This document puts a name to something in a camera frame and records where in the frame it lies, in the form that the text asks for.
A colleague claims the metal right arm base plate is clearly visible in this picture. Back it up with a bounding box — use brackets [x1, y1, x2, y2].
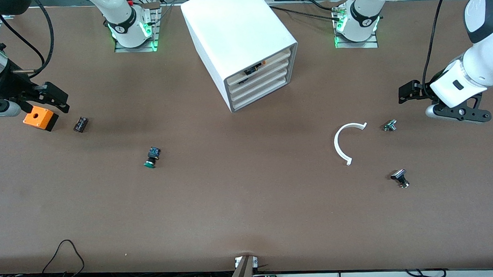
[113, 9, 162, 54]

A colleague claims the brown camera mount bar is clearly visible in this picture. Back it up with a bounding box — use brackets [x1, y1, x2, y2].
[224, 255, 256, 277]

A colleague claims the white drawer cabinet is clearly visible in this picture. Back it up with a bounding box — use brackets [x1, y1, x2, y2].
[180, 0, 301, 115]

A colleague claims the looped black table cable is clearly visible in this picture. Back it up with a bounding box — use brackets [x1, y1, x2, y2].
[41, 239, 86, 277]

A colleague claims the black silver push button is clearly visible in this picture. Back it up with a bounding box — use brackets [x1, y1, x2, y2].
[390, 169, 411, 189]

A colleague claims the small black electrical component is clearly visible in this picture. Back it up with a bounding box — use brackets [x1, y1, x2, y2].
[73, 116, 90, 133]

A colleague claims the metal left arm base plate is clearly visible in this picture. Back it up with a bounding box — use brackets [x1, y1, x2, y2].
[332, 4, 379, 50]

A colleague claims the white plastic drawer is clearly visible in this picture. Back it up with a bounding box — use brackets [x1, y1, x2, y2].
[226, 49, 291, 87]
[231, 77, 293, 111]
[227, 58, 291, 94]
[229, 68, 292, 103]

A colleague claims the green push button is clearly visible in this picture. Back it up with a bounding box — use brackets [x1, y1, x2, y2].
[143, 146, 162, 169]

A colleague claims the white semicircular bracket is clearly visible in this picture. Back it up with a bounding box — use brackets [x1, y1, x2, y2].
[333, 122, 370, 167]

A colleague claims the orange box with hole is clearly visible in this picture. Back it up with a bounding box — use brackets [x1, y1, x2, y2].
[22, 104, 60, 133]

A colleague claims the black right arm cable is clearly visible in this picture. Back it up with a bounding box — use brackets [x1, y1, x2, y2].
[0, 0, 57, 79]

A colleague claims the black orange electrical component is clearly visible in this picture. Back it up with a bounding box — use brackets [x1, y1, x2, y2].
[243, 62, 267, 77]

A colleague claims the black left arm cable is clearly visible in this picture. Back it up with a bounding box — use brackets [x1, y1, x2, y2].
[419, 0, 461, 90]

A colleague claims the long black cable behind cabinet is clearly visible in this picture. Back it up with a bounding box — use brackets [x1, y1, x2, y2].
[268, 3, 342, 23]

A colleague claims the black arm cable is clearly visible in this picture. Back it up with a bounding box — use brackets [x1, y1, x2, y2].
[0, 0, 57, 79]
[419, 0, 461, 90]

